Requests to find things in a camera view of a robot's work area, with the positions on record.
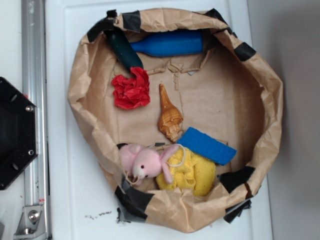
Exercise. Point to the brown conch seashell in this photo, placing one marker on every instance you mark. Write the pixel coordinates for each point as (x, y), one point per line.
(170, 117)

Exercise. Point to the blue plastic bottle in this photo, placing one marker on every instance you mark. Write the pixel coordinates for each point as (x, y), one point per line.
(171, 43)

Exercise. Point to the brown paper bag bin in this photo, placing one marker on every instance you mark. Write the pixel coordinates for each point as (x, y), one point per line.
(228, 92)

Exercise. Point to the blue sponge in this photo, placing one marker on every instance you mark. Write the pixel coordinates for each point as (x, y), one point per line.
(206, 146)

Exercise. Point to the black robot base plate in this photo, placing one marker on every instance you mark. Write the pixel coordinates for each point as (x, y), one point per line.
(18, 133)

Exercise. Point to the pink plush bunny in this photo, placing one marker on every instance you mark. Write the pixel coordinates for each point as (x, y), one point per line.
(141, 162)

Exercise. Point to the metal corner bracket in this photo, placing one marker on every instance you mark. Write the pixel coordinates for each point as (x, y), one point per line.
(31, 224)

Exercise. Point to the yellow towel cloth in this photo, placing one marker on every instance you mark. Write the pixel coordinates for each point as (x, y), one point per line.
(189, 171)

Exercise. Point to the aluminium extrusion rail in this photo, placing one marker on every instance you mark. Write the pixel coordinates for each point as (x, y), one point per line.
(34, 85)

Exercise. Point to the red crumpled paper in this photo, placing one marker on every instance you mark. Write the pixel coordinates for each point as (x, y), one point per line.
(133, 92)

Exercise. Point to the dark green plastic pickle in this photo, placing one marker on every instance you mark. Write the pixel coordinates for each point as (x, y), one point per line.
(123, 50)

